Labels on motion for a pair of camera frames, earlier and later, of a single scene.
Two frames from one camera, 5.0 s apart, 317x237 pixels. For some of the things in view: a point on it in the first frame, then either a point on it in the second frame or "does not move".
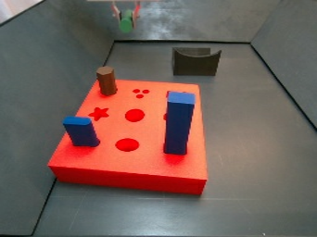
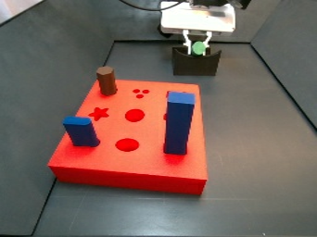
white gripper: x=138 y=8 -> x=181 y=17
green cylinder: x=125 y=24 -> x=198 y=48
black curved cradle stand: x=193 y=61 does not move
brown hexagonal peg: x=107 y=81 does not move
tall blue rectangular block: x=178 y=122 does not move
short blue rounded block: x=80 y=130 does not move
